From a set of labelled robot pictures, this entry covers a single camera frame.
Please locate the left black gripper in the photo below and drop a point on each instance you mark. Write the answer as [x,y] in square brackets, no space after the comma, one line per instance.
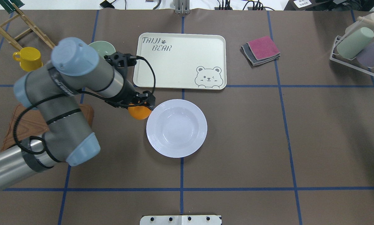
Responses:
[128,92]

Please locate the orange fruit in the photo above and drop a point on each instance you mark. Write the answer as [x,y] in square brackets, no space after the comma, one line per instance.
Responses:
[139,112]

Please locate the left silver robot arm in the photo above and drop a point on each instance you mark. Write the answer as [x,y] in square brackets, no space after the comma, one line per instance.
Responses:
[51,89]

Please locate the cream bear tray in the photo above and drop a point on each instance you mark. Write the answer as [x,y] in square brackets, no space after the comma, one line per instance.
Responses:
[183,61]

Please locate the white round plate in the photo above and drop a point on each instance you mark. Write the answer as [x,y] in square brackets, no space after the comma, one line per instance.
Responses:
[176,128]

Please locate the green ceramic bowl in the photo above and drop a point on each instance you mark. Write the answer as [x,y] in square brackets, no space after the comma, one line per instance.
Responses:
[103,48]

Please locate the grey cloth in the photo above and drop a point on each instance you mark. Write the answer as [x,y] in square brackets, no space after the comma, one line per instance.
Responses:
[252,59]

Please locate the brown wooden cutting board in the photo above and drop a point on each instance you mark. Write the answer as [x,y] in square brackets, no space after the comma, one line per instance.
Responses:
[32,124]

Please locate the yellow mug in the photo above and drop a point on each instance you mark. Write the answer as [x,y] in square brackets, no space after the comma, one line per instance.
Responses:
[29,58]

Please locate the pink cloth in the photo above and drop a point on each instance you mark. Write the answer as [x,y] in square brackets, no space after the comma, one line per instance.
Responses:
[263,48]

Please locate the wooden dish rack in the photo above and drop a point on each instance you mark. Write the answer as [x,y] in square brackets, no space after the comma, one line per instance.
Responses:
[19,25]

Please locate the green cup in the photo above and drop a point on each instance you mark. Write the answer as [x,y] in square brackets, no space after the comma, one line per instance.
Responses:
[355,43]

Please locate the purple cup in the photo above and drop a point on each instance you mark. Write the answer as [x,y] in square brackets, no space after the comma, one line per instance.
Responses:
[366,56]

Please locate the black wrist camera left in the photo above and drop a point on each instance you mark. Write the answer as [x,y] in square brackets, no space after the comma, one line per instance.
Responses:
[121,60]

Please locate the aluminium frame post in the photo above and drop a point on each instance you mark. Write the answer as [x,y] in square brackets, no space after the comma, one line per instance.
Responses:
[182,6]

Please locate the white wire cup rack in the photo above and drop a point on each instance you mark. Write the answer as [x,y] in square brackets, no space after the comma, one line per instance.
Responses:
[352,63]

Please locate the wooden rod handle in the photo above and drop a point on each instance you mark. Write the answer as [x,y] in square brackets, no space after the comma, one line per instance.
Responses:
[365,20]

